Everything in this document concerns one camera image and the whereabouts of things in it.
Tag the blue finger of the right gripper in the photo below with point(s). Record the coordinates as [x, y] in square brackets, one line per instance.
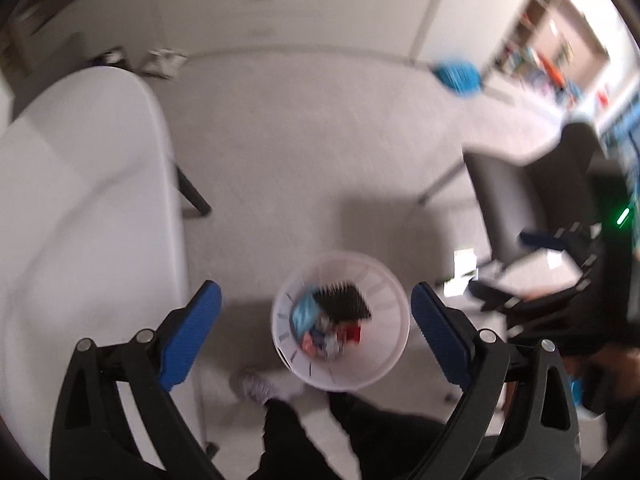
[538, 240]
[491, 297]

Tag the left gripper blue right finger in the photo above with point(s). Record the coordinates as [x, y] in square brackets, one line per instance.
[448, 333]

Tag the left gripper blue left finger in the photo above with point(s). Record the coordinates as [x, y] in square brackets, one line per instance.
[184, 331]

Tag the black foam mesh sleeve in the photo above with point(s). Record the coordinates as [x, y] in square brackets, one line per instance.
[343, 303]

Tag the red torn cardboard piece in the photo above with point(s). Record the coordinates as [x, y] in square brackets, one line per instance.
[349, 333]

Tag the pink paper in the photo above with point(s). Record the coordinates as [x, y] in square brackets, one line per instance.
[308, 346]

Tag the blue surgical face mask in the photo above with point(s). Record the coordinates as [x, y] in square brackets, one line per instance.
[307, 315]

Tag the white plastic trash basket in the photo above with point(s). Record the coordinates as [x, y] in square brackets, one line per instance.
[341, 323]

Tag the grey chair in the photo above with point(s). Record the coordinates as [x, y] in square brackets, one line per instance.
[547, 193]

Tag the white oval table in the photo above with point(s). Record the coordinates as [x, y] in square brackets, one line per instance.
[92, 239]

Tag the blue plastic bag on floor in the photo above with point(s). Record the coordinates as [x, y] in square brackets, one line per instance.
[461, 77]

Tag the wooden bookshelf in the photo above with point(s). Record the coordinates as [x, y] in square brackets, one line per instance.
[552, 49]

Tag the white plastic bag on floor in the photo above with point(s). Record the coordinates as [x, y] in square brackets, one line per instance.
[163, 63]

